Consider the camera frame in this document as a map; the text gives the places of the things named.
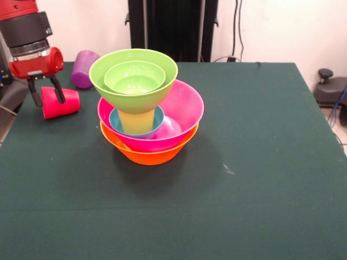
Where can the dark green tablecloth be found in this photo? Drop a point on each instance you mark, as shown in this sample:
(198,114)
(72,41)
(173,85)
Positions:
(257,203)

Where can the yellow plastic cup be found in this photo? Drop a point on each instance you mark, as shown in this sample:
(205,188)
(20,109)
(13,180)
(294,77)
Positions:
(135,122)

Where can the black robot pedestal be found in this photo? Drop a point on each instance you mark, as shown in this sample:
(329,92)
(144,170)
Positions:
(168,27)

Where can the small green plastic bowl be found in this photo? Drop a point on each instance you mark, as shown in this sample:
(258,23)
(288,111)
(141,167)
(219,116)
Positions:
(134,81)

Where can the orange plastic bowl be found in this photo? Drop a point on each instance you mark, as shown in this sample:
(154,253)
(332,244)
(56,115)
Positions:
(151,158)

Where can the black floor stand base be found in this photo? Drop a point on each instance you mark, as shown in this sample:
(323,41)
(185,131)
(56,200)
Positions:
(330,90)
(13,93)

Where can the black wall plug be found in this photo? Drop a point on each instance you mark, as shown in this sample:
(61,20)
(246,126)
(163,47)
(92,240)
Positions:
(231,58)

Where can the purple plastic cup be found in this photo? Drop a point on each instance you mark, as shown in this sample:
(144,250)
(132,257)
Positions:
(82,67)

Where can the pink plastic bowl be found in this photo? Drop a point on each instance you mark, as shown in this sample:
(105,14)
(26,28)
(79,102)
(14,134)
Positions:
(187,108)

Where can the black equipment box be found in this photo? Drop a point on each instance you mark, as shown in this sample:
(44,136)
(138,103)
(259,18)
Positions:
(4,70)

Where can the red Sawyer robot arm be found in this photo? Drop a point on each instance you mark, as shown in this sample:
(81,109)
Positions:
(21,27)

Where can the large green plastic bowl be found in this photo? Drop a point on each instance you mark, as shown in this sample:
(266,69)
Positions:
(130,104)

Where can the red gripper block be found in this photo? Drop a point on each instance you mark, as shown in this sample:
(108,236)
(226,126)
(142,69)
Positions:
(35,65)

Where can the red plastic cup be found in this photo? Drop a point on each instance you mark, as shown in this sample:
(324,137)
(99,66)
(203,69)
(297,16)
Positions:
(67,107)

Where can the light blue plastic bowl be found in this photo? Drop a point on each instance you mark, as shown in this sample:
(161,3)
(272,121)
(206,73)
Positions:
(158,119)

